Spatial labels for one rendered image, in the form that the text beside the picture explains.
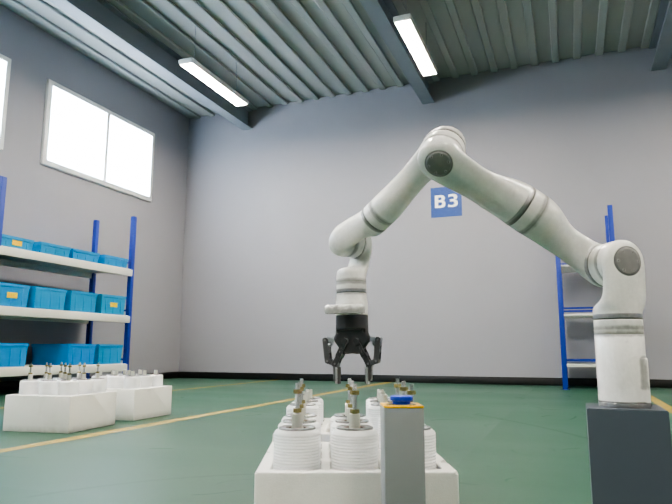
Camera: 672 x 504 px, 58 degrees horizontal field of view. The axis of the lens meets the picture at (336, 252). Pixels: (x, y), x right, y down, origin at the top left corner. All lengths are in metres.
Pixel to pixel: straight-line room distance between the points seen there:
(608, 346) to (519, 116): 6.97
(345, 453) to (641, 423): 0.56
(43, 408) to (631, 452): 2.82
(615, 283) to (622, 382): 0.19
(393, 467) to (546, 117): 7.26
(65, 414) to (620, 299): 2.73
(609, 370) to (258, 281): 7.64
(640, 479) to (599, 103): 7.11
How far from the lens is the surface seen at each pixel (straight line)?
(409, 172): 1.32
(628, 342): 1.32
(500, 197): 1.25
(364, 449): 1.26
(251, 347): 8.72
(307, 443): 1.26
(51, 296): 6.52
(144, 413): 3.92
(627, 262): 1.33
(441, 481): 1.25
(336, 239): 1.38
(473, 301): 7.74
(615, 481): 1.31
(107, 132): 8.37
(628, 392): 1.32
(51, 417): 3.44
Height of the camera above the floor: 0.41
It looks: 9 degrees up
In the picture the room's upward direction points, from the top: straight up
